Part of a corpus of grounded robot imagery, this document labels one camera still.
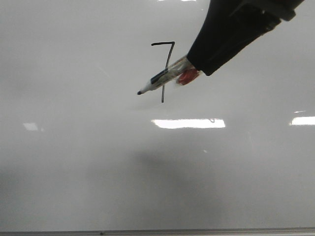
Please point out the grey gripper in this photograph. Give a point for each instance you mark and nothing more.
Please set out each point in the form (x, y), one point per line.
(231, 25)

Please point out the whiteboard marker pen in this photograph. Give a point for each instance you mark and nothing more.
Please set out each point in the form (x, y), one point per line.
(182, 72)

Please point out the white whiteboard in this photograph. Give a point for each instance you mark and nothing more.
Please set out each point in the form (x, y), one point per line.
(80, 150)

